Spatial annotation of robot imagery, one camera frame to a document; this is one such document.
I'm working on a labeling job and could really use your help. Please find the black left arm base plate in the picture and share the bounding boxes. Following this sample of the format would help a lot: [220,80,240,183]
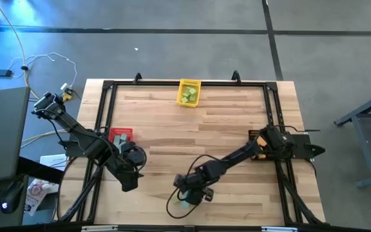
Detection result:
[63,140,90,158]

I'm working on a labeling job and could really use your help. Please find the yellow plastic basket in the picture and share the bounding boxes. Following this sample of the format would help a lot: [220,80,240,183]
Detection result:
[176,78,202,108]

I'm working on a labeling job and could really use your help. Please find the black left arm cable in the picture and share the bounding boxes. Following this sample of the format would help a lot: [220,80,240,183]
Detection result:
[133,146,148,174]

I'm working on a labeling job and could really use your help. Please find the grey metal table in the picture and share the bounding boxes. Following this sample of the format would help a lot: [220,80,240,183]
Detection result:
[333,87,371,188]

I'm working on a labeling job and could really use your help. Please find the white cable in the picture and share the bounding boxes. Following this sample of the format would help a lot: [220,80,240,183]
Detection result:
[7,52,77,94]

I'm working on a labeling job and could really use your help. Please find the black plastic basket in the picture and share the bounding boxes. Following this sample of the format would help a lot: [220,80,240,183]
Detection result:
[248,130,270,161]

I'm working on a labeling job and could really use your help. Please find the black metal table frame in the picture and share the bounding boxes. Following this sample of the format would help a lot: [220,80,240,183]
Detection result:
[55,79,328,226]

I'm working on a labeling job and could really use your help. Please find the red plastic basket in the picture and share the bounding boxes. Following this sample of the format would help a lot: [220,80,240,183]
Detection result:
[108,127,134,152]

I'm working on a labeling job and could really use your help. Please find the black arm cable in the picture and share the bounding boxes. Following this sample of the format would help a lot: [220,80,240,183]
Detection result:
[133,146,148,174]
[166,154,213,219]

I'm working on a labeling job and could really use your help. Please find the printed snack bag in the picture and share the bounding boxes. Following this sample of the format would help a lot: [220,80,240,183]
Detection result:
[24,179,55,217]

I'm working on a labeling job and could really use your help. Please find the white paper sheet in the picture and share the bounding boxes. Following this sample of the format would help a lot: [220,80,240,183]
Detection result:
[39,154,69,171]

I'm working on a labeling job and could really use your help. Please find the black desk bar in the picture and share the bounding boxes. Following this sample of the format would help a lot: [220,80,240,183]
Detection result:
[17,156,64,184]

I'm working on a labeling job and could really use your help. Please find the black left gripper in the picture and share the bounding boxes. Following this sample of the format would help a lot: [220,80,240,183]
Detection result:
[113,160,145,193]

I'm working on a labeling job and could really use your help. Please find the yellow and white plug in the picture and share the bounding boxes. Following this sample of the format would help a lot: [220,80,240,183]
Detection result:
[59,82,74,102]

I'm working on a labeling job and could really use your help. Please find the grey desk panel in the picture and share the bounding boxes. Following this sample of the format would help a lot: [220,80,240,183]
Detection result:
[0,86,31,184]

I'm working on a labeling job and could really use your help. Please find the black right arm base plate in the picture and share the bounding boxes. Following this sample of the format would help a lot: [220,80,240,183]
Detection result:
[281,133,327,160]

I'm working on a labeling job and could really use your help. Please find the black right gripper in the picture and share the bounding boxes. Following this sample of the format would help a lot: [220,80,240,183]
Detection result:
[173,172,215,206]

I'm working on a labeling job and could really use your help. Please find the silver metal bracket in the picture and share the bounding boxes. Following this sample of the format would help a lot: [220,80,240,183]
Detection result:
[261,226,299,232]
[81,225,119,232]

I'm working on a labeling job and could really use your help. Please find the black computer mouse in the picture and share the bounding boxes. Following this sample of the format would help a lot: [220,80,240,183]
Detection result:
[0,180,25,215]

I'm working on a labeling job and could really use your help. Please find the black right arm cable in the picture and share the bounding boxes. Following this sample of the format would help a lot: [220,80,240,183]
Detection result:
[166,154,213,219]

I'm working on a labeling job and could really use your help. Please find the beige cable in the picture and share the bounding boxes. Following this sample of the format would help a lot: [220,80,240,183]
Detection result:
[0,0,42,101]

